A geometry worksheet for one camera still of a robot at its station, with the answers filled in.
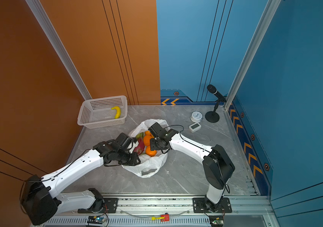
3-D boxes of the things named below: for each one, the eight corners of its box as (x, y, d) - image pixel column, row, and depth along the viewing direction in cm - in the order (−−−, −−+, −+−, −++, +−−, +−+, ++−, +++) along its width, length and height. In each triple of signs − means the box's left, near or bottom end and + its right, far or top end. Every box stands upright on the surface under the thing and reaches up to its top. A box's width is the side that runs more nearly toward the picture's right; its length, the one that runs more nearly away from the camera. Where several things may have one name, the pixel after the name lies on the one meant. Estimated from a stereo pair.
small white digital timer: (192, 134, 104) (193, 132, 102) (187, 128, 107) (187, 126, 105) (202, 128, 107) (202, 127, 105) (197, 123, 110) (197, 121, 108)
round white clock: (191, 122, 111) (191, 119, 108) (190, 114, 116) (190, 111, 113) (201, 122, 111) (202, 119, 108) (200, 114, 116) (201, 111, 113)
